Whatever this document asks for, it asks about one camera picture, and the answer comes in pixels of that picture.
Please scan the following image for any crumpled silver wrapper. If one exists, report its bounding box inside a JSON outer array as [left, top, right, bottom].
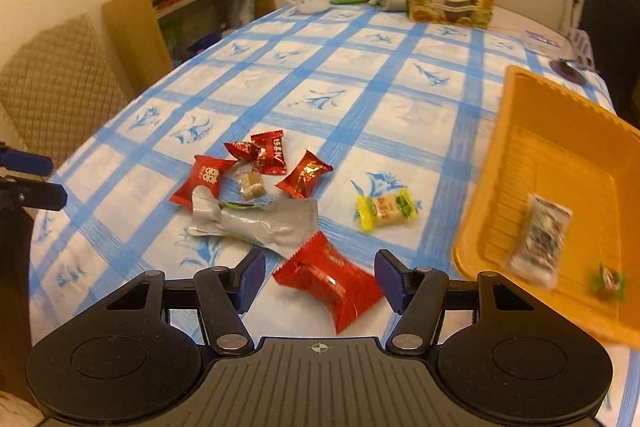
[[187, 186, 319, 255]]

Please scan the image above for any blue checked tablecloth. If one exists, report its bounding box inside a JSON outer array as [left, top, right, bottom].
[[27, 0, 640, 427]]

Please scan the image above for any red and gold candy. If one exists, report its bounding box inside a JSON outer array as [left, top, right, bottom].
[[275, 149, 334, 199]]

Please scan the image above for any large red snack packet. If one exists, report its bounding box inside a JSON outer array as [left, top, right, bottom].
[[272, 231, 377, 334]]

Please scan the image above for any orange plastic tray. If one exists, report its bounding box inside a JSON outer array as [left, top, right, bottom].
[[451, 64, 640, 350]]

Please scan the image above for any yellow and green candy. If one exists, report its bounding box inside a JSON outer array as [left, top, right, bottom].
[[355, 188, 421, 233]]

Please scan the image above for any beige quilted chair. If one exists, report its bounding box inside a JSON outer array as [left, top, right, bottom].
[[0, 12, 136, 178]]

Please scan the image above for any small dark red candy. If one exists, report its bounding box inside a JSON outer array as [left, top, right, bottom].
[[223, 141, 261, 165]]

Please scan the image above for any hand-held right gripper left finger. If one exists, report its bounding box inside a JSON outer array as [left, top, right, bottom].
[[102, 248, 267, 354]]

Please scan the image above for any brown cardboard box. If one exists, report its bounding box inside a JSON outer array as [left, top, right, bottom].
[[101, 0, 173, 98]]

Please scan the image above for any silver blister pack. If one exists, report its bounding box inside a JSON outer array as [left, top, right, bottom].
[[570, 32, 598, 70]]

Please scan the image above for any small green-wrapped candy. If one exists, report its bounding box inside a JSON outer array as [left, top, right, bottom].
[[589, 264, 628, 303]]

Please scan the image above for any white and grey snack packet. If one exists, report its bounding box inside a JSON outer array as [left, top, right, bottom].
[[510, 193, 572, 288]]

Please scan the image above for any clear plastic bag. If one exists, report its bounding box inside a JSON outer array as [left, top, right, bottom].
[[525, 29, 563, 55]]

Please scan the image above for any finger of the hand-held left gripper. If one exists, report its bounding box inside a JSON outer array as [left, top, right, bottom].
[[0, 176, 67, 212], [0, 144, 54, 175]]

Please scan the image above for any flat red white-print packet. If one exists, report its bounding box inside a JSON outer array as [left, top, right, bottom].
[[170, 155, 238, 210]]

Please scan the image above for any black round disc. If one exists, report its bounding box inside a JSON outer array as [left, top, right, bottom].
[[549, 58, 588, 82]]

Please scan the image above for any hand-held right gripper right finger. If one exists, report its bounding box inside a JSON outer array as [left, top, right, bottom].
[[374, 249, 526, 355]]

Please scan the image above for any red candy with white print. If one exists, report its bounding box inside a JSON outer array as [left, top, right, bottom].
[[250, 132, 289, 176]]

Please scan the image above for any black box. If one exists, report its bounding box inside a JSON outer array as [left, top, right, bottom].
[[575, 0, 640, 128]]

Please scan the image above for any wooden shelf unit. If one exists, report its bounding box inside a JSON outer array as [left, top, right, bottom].
[[155, 0, 308, 68]]

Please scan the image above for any clear-wrapped brown candy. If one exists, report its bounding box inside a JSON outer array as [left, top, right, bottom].
[[232, 162, 265, 201]]

